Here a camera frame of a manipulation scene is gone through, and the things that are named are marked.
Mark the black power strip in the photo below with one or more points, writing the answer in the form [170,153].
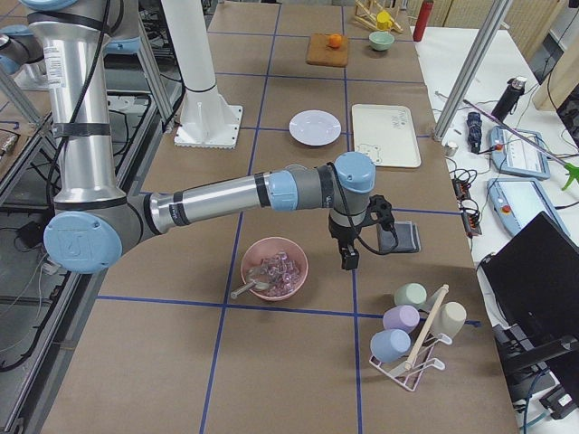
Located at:
[469,209]

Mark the purple pastel cup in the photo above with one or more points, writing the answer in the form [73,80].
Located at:
[404,317]

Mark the white round plate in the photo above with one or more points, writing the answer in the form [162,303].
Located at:
[315,127]

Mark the folded dark blue umbrella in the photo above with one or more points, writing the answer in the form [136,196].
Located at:
[474,126]

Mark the black laptop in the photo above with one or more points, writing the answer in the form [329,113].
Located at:
[535,280]

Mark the metal stand green clip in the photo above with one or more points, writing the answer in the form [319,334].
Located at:
[572,170]

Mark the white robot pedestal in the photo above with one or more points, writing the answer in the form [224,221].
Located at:
[206,119]

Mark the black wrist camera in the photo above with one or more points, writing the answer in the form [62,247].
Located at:
[381,211]

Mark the teach pendant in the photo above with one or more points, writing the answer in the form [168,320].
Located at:
[518,201]
[513,156]

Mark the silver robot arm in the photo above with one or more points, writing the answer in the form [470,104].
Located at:
[21,49]
[95,222]

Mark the teach pendant near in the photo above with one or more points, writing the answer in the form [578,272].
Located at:
[518,201]

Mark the cream bear tray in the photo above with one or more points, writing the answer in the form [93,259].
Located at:
[386,135]

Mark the beige pastel cup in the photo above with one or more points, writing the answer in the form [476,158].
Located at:
[449,320]

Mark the aluminium frame post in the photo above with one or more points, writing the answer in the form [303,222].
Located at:
[478,50]

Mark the white cup rack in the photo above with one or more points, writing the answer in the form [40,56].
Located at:
[407,371]

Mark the red bottle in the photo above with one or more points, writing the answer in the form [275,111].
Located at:
[422,20]

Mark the teach pendant far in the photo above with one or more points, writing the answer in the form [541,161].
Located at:
[513,156]

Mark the orange fruit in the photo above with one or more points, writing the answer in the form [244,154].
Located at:
[334,41]

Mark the small metal cylinder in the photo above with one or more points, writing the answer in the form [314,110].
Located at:
[450,149]

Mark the wooden brown tray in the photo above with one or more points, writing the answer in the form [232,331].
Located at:
[320,54]

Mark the yellow mug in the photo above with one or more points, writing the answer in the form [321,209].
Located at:
[384,21]

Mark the wooden mug rack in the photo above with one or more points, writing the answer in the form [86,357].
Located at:
[366,11]

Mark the green pastel cup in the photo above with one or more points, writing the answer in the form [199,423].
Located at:
[411,294]

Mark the green ceramic bowl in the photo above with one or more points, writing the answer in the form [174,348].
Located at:
[380,41]

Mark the black thermos bottle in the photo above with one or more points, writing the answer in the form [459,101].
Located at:
[508,100]

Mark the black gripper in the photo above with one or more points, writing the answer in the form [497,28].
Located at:
[342,235]

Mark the blue pastel cup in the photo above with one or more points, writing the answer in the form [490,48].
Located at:
[389,345]

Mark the metal scoop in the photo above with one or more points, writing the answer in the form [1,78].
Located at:
[256,279]

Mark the pink bowl with ice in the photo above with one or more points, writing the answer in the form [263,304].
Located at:
[284,261]

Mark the grey folded cloth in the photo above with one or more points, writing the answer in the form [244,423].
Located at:
[408,239]

